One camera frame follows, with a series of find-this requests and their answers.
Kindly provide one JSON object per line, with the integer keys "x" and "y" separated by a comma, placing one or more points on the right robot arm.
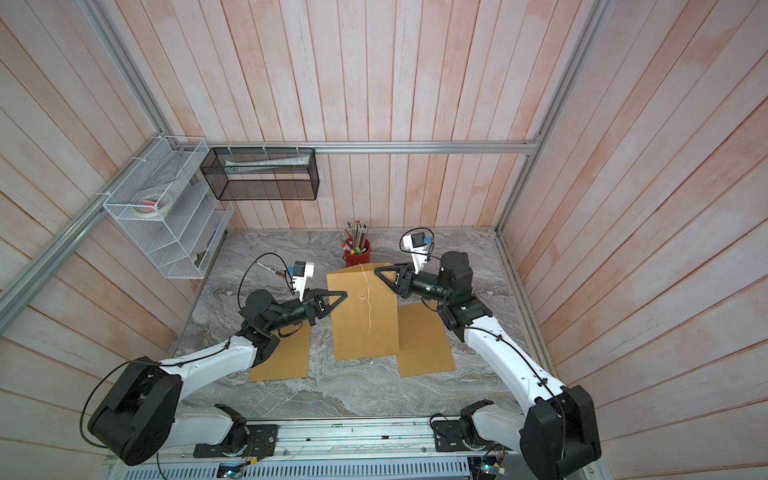
{"x": 556, "y": 431}

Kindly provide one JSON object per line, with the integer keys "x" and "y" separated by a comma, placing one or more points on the tape roll in rack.
{"x": 151, "y": 205}

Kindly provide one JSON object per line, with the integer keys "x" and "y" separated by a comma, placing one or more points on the masking tape roll on table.
{"x": 453, "y": 261}

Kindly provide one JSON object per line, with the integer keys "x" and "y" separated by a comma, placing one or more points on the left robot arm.
{"x": 141, "y": 413}

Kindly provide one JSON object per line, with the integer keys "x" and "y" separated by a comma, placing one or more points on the marker pen on table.
{"x": 280, "y": 273}

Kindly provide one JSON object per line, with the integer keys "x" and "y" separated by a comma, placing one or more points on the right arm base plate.
{"x": 458, "y": 435}

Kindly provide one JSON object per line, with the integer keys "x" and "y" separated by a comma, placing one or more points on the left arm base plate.
{"x": 248, "y": 441}

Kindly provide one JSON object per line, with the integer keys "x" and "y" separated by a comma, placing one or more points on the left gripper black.
{"x": 315, "y": 306}

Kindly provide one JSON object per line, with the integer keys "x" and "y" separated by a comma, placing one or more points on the brown file bag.
{"x": 290, "y": 360}
{"x": 423, "y": 344}
{"x": 365, "y": 324}

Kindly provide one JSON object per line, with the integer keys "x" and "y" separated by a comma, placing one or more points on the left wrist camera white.
{"x": 301, "y": 273}

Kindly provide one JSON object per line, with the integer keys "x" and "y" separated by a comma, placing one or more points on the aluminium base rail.
{"x": 351, "y": 437}

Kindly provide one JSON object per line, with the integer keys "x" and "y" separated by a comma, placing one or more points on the white wire shelf rack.
{"x": 169, "y": 211}

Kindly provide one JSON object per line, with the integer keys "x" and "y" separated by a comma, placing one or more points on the black mesh basket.
{"x": 262, "y": 173}

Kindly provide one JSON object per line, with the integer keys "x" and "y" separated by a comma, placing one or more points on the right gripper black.
{"x": 406, "y": 285}

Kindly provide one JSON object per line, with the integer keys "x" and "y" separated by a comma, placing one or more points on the red pen holder cup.
{"x": 353, "y": 256}

